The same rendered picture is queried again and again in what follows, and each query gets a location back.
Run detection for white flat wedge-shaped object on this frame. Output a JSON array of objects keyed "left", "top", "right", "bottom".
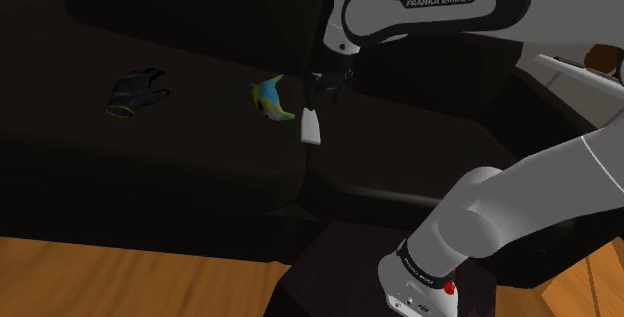
[{"left": 300, "top": 107, "right": 322, "bottom": 146}]

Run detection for white side table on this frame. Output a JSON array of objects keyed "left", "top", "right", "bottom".
[{"left": 533, "top": 43, "right": 624, "bottom": 130}]

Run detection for black glove with yellow cuff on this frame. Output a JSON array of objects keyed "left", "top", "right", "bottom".
[{"left": 105, "top": 67, "right": 171, "bottom": 120}]

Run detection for blue and yellow fish toy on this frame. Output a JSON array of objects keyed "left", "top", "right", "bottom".
[{"left": 251, "top": 73, "right": 297, "bottom": 123}]

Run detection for dark robot stand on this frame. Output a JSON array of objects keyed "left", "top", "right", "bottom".
[{"left": 263, "top": 220, "right": 498, "bottom": 317}]

